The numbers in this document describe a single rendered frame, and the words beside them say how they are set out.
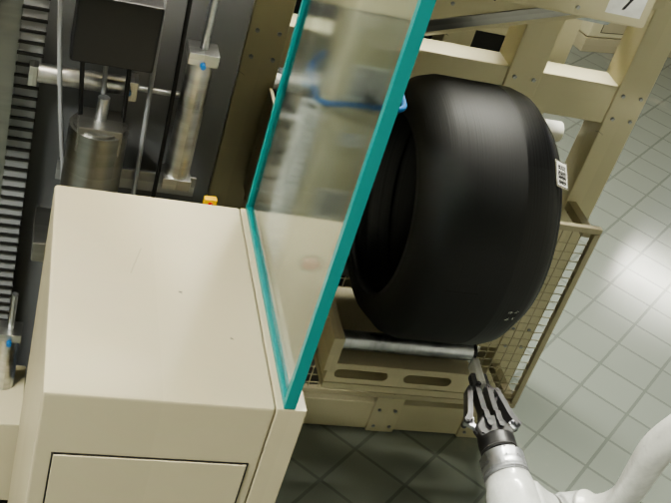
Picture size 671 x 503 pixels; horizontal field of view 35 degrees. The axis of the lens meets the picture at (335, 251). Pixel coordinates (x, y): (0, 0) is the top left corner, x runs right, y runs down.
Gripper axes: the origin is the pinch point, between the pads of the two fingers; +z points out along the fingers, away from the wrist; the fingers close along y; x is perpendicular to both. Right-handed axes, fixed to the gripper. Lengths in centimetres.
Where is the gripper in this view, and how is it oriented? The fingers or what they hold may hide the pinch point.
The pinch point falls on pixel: (476, 374)
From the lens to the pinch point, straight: 229.0
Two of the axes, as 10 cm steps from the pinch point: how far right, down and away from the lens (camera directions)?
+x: -2.9, 7.0, 6.5
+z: -1.4, -7.0, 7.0
